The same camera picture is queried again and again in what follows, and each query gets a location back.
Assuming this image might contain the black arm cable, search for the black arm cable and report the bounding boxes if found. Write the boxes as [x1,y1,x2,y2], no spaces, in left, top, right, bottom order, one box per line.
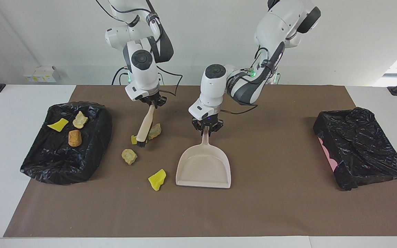
[221,45,282,115]
[95,0,183,97]

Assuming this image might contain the plain yellow sponge chunk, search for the plain yellow sponge chunk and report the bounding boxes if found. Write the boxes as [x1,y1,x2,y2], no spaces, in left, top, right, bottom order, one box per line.
[148,168,167,192]

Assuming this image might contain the beige brush with black bristles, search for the beige brush with black bristles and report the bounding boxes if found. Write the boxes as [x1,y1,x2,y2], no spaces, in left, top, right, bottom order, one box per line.
[135,104,156,148]

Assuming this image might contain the brown paper table mat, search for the brown paper table mat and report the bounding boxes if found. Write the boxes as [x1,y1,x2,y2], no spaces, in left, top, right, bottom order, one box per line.
[3,85,397,238]

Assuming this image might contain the rounded pale beige sponge chunk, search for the rounded pale beige sponge chunk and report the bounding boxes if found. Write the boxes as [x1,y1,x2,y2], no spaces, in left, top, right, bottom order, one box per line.
[121,149,138,165]

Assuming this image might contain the elongated pale beige sponge chunk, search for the elongated pale beige sponge chunk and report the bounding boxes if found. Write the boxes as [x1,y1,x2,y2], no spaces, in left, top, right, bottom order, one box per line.
[147,123,162,140]

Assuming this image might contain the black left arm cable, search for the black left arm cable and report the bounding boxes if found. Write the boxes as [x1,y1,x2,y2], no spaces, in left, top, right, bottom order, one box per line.
[221,45,282,115]

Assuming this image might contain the orange beige sponge chunk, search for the orange beige sponge chunk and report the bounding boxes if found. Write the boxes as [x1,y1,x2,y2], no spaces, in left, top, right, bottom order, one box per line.
[73,111,89,129]

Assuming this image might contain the black right base cable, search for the black right base cable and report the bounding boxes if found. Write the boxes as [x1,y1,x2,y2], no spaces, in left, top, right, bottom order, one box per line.
[111,66,131,85]

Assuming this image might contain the white wall outlet boxes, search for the white wall outlet boxes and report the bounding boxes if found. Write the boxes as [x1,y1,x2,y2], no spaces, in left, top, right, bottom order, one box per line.
[23,65,61,83]

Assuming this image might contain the brown yellow sponge chunk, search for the brown yellow sponge chunk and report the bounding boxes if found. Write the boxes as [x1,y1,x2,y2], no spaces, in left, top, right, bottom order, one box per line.
[68,130,82,148]

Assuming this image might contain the pink plastic bin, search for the pink plastic bin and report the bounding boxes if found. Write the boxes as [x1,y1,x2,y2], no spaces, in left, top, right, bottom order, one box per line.
[317,137,337,173]

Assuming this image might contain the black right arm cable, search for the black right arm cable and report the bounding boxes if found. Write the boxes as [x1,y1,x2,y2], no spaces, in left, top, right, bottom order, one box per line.
[95,0,183,97]

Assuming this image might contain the black trash bag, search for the black trash bag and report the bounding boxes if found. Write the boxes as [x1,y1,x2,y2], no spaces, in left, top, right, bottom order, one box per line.
[313,107,397,191]
[20,101,113,185]

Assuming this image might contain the beige plastic dustpan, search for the beige plastic dustpan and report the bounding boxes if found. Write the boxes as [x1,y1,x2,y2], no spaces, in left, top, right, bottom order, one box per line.
[175,126,232,189]

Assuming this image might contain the green yellow sponge wedge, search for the green yellow sponge wedge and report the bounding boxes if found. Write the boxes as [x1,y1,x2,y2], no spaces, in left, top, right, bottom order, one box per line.
[47,118,69,133]

